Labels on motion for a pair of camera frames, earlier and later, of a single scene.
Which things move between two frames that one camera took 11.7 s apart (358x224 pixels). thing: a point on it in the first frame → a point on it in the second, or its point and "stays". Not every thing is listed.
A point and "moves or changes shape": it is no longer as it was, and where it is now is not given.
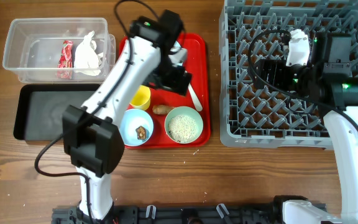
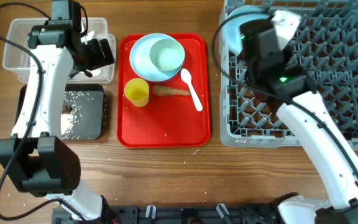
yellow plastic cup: x=142 y=98 stays
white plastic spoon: x=194 y=98 stays
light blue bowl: x=129 y=123 → x=230 y=27
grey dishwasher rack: x=250 y=30 stays
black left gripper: x=170 y=83 → x=98 y=59
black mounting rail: x=237 y=214 stays
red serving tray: x=160 y=118 stays
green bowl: x=186 y=111 moves or changes shape
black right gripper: x=276 y=67 → x=283 y=52
